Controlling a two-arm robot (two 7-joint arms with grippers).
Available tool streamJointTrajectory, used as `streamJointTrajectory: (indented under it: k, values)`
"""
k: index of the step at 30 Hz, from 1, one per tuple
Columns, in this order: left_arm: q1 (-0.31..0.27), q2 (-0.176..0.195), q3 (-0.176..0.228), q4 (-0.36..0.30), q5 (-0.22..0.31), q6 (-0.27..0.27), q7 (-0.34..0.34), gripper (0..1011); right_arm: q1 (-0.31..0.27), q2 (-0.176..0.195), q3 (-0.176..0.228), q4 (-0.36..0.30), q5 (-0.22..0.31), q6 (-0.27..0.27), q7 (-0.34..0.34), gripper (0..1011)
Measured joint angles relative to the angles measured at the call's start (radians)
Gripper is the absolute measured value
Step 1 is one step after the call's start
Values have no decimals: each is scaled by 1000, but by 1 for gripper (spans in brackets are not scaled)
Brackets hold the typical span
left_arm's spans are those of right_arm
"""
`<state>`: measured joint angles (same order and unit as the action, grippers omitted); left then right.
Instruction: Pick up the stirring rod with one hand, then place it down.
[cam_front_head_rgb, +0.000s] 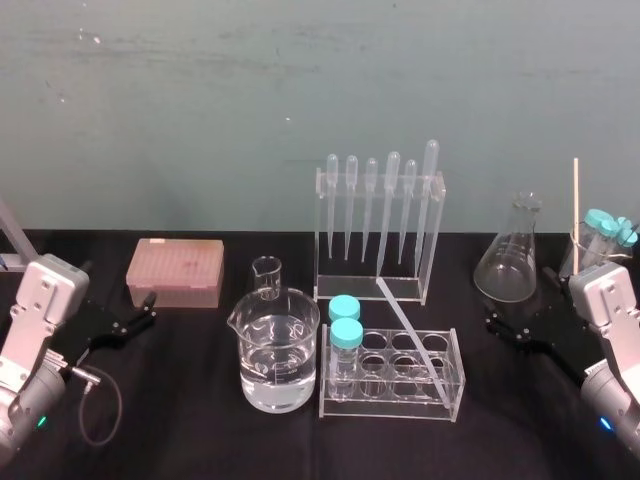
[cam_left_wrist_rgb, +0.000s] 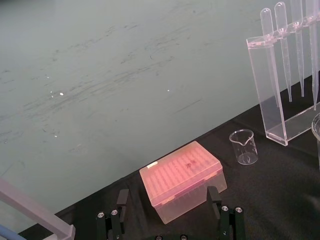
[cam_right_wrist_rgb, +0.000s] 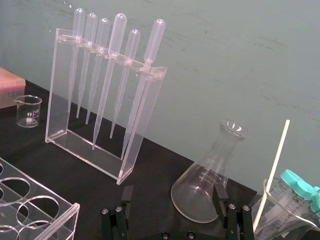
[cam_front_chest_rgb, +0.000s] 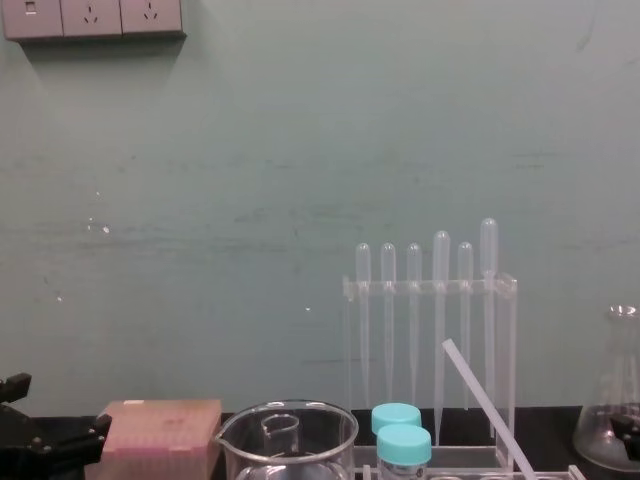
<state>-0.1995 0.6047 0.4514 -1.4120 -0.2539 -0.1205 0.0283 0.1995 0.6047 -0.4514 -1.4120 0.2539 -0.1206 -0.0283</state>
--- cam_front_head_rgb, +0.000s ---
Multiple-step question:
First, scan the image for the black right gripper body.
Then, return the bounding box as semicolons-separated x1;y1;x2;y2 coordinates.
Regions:
528;298;602;390

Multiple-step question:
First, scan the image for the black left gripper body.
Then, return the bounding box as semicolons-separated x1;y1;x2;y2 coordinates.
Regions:
53;298;137;370

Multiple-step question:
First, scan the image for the glass stirring rod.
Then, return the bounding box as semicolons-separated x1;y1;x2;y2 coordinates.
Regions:
374;278;449;404

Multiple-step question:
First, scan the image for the glass beaker holding tubes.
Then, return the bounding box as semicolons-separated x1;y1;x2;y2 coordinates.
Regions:
558;223;634;282

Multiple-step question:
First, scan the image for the glass conical flask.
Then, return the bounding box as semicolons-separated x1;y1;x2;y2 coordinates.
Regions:
473;190;544;304

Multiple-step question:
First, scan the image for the pink pipette tip box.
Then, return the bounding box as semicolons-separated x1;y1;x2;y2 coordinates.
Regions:
124;237;226;309

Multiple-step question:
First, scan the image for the thin wooden stick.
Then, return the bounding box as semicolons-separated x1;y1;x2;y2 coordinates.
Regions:
572;156;583;277

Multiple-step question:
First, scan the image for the teal capped sample tube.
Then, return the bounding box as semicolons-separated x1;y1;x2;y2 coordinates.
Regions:
613;215;640;249
327;294;362;331
327;317;366;402
582;208;616;266

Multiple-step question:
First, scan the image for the clear acrylic tube rack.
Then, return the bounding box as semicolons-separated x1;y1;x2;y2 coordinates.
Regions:
317;321;467;410

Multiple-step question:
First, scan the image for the small glass beaker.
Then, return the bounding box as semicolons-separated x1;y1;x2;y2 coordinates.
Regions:
251;255;283;302

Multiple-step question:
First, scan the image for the black table cloth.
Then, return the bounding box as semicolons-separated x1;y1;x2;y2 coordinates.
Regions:
0;228;640;480

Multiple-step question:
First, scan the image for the clear acrylic pipette rack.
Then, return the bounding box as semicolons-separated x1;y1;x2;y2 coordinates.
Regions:
313;166;447;306

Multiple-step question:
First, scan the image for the large glass beaker with water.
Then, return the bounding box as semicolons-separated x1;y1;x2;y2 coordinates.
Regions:
225;286;322;414

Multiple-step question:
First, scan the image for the thin dark cable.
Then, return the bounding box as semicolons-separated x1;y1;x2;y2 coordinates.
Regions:
68;365;125;446

